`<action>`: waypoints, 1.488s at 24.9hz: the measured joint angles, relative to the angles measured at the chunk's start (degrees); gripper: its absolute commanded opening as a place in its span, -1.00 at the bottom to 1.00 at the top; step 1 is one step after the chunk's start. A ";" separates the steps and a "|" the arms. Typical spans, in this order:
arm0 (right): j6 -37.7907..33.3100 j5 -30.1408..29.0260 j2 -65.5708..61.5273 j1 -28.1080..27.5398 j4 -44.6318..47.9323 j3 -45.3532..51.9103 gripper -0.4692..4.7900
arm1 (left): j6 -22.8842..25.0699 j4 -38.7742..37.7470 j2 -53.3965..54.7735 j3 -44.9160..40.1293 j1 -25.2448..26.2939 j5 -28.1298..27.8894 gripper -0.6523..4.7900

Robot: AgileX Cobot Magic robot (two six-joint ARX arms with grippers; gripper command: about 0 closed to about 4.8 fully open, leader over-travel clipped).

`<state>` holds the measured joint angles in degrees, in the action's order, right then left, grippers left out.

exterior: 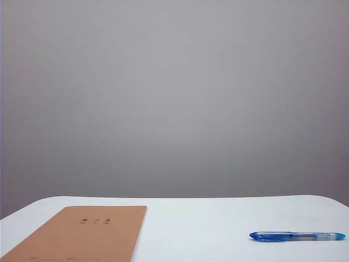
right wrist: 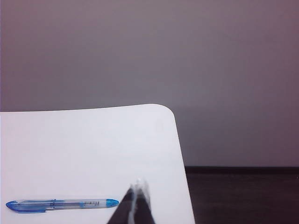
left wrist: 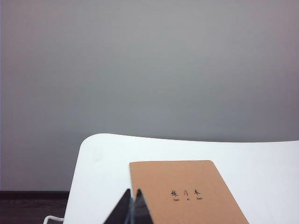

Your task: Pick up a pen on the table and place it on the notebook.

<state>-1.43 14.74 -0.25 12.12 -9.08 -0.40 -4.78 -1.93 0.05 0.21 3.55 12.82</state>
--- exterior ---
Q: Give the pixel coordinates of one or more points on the brown kraft paper notebook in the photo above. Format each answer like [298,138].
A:
[68,237]

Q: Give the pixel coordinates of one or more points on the blue transparent ballpoint pen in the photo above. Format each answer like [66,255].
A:
[272,236]

